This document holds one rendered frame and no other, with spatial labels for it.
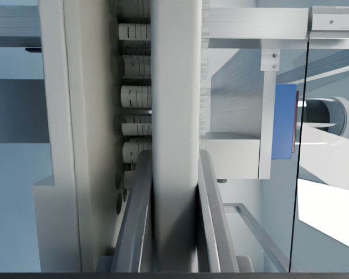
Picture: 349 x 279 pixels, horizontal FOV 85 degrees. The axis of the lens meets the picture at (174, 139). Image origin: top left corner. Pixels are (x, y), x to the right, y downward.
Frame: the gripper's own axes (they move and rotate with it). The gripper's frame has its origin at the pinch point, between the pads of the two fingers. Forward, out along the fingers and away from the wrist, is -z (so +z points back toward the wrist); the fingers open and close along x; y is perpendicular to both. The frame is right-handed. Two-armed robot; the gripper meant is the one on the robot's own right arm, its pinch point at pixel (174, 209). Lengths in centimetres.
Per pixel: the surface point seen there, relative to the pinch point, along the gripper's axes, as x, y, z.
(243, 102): -21, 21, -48
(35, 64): 110, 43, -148
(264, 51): -21.1, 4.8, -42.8
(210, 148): -9.1, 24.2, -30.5
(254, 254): -159, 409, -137
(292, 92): -30, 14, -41
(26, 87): 46, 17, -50
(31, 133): 45, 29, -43
